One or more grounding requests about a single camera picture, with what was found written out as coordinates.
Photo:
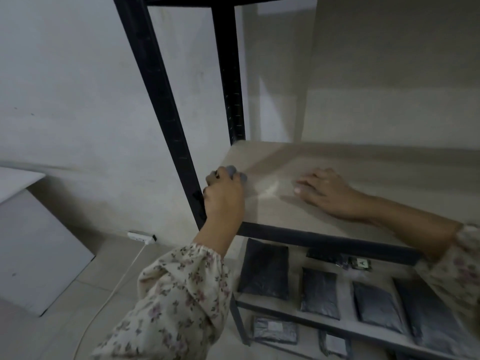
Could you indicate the person's left hand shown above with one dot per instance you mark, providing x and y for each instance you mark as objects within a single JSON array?
[{"x": 224, "y": 206}]

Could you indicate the person's right hand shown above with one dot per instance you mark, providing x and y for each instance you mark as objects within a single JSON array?
[{"x": 330, "y": 196}]

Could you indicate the person's right thumb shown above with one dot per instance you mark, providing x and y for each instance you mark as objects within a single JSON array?
[{"x": 305, "y": 191}]

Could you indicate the person's left fingers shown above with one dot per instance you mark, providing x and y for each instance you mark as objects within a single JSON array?
[{"x": 221, "y": 175}]

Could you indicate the grey cleaning cloth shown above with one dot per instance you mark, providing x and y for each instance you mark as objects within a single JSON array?
[{"x": 234, "y": 171}]

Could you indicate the person's left forearm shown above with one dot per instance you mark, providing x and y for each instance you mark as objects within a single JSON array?
[{"x": 180, "y": 299}]

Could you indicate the person's right forearm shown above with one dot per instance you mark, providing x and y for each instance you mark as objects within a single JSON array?
[{"x": 412, "y": 228}]

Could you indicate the light wooden shelf board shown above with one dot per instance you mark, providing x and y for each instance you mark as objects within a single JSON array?
[
  {"x": 347, "y": 322},
  {"x": 337, "y": 161}
]

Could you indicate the black plastic packet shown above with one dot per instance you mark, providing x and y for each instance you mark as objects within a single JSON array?
[
  {"x": 377, "y": 307},
  {"x": 327, "y": 255},
  {"x": 264, "y": 269},
  {"x": 320, "y": 294},
  {"x": 431, "y": 318}
]

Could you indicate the small label card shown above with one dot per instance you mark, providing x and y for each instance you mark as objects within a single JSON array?
[{"x": 361, "y": 263}]

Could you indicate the white power strip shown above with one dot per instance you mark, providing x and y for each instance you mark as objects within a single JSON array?
[{"x": 141, "y": 237}]

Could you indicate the black metal shelf rack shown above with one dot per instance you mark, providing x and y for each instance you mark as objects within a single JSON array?
[{"x": 157, "y": 89}]

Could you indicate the grey plastic packet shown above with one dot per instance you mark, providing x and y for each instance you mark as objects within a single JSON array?
[
  {"x": 335, "y": 345},
  {"x": 275, "y": 330}
]

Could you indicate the white leaning panel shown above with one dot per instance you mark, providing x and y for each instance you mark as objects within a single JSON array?
[{"x": 41, "y": 254}]

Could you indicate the white table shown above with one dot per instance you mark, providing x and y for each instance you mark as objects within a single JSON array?
[{"x": 18, "y": 181}]

